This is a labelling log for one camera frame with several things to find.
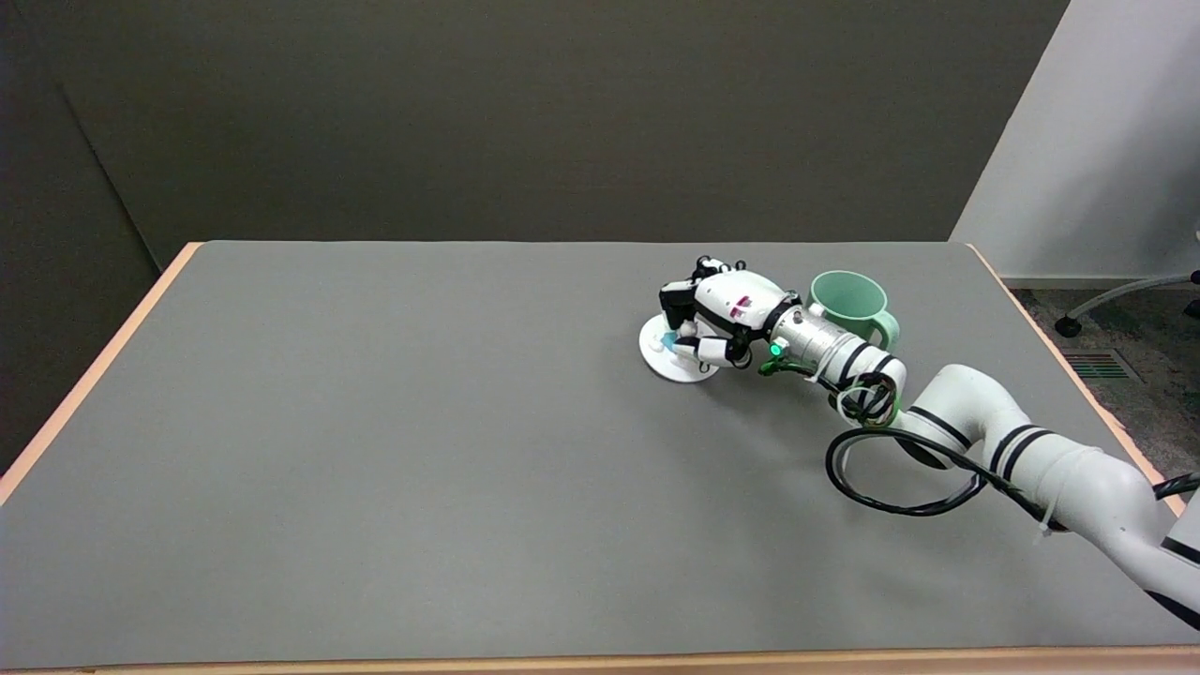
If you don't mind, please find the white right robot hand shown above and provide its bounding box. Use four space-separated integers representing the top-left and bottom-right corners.
658 257 800 369

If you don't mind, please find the floor vent grille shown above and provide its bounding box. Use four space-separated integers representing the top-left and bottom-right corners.
1061 349 1144 383

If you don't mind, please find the office chair base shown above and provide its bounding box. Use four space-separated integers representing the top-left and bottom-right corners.
1055 270 1200 338

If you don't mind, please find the gray table mat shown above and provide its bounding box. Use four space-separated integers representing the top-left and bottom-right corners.
0 240 1200 669

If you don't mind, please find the green mug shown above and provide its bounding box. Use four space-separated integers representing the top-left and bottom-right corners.
807 270 902 353

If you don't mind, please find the white cup lid with figurine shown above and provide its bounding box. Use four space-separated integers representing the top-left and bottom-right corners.
638 314 721 383

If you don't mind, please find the green robot cable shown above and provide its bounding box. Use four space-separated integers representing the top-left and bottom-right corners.
757 356 903 430

